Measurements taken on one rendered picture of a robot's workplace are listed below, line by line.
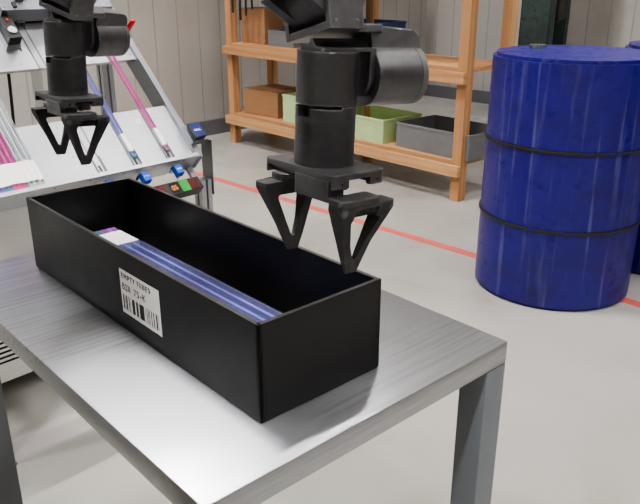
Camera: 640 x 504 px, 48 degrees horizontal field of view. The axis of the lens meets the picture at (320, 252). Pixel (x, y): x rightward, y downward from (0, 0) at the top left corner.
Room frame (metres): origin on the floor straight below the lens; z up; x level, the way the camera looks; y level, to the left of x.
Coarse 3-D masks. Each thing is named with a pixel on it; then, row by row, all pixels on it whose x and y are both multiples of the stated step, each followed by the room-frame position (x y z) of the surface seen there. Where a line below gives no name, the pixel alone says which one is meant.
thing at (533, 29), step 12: (528, 0) 5.81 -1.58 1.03; (540, 0) 5.77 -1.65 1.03; (552, 0) 5.74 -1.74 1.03; (564, 0) 6.08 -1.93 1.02; (528, 12) 5.80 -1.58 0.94; (540, 12) 5.76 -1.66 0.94; (552, 12) 5.76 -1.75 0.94; (564, 12) 6.13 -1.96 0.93; (528, 24) 5.80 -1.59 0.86; (540, 24) 5.76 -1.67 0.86; (552, 24) 5.81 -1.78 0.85; (564, 24) 6.31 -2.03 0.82; (528, 36) 5.79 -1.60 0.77; (540, 36) 5.75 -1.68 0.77; (552, 36) 5.86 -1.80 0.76; (564, 36) 6.34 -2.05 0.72
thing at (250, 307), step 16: (112, 240) 1.04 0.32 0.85; (128, 240) 1.04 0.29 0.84; (144, 256) 0.97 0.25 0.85; (160, 256) 0.97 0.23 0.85; (176, 272) 0.92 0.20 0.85; (192, 272) 0.91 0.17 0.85; (208, 288) 0.86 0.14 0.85; (224, 288) 0.86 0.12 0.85; (240, 304) 0.81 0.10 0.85; (256, 304) 0.81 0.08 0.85; (256, 320) 0.77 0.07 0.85
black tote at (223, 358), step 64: (64, 192) 1.08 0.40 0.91; (128, 192) 1.15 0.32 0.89; (64, 256) 0.96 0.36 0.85; (128, 256) 0.81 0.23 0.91; (192, 256) 1.02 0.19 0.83; (256, 256) 0.90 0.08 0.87; (320, 256) 0.81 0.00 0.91; (128, 320) 0.83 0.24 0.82; (192, 320) 0.71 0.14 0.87; (320, 320) 0.68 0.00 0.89; (256, 384) 0.63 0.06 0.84; (320, 384) 0.68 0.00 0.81
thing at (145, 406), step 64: (0, 320) 0.86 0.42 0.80; (64, 320) 0.86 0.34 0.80; (384, 320) 0.86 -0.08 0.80; (448, 320) 0.86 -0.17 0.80; (0, 384) 1.02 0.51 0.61; (64, 384) 0.71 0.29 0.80; (128, 384) 0.70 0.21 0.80; (192, 384) 0.70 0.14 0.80; (384, 384) 0.70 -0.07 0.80; (448, 384) 0.72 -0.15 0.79; (0, 448) 1.00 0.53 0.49; (128, 448) 0.60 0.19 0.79; (192, 448) 0.58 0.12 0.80; (256, 448) 0.58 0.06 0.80; (320, 448) 0.59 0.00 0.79
